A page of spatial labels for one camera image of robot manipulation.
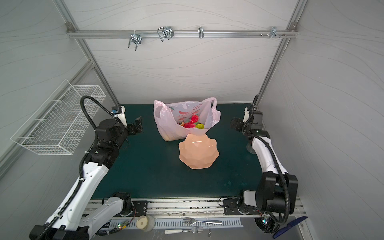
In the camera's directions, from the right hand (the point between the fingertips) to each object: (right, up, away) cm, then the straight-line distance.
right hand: (242, 118), depth 86 cm
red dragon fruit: (-28, 0, +12) cm, 30 cm away
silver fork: (-29, -49, -16) cm, 59 cm away
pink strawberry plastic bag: (-41, 0, -15) cm, 43 cm away
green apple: (-24, -5, +7) cm, 26 cm away
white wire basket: (-91, -4, -17) cm, 93 cm away
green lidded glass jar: (+8, -20, +9) cm, 23 cm away
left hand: (-58, +2, -13) cm, 59 cm away
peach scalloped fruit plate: (-25, -21, +7) cm, 34 cm away
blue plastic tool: (+17, -51, -16) cm, 56 cm away
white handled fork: (-28, -53, -17) cm, 62 cm away
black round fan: (+7, -52, -14) cm, 54 cm away
